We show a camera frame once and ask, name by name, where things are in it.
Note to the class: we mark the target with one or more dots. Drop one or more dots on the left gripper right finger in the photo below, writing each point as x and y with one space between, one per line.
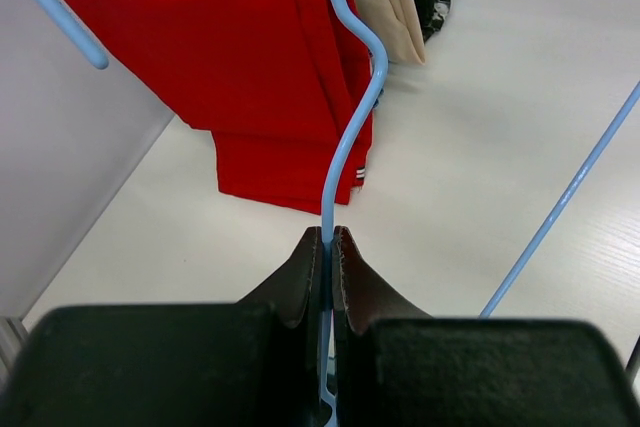
398 366

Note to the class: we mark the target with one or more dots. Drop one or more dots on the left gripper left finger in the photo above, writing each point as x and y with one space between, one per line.
253 362

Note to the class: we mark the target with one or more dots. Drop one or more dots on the red trousers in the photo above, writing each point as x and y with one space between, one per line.
275 82

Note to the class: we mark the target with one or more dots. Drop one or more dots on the beige trousers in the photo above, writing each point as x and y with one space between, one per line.
397 25

